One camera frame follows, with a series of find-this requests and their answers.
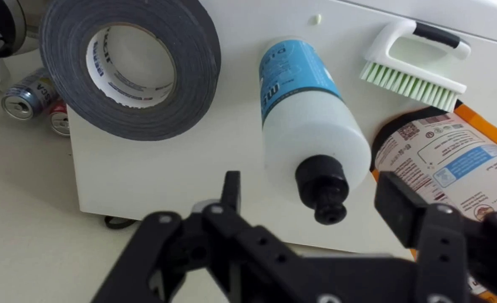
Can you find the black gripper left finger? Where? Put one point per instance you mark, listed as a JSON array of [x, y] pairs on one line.
[[225, 246]]

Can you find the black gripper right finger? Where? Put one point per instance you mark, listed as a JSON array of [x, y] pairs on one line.
[[450, 246]]

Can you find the white bottle with blue label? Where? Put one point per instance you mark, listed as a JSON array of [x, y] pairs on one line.
[[309, 123]]

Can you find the white microwave oven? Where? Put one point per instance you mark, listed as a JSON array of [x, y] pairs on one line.
[[203, 169]]

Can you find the amber bottle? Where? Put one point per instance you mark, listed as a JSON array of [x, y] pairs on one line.
[[460, 162]]

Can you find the white scrub brush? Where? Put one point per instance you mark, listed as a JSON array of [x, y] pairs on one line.
[[410, 78]]

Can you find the red and white drink can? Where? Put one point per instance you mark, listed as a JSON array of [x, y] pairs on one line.
[[61, 118]]

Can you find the silver blue drink can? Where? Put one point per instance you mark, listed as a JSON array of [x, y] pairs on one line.
[[29, 98]]

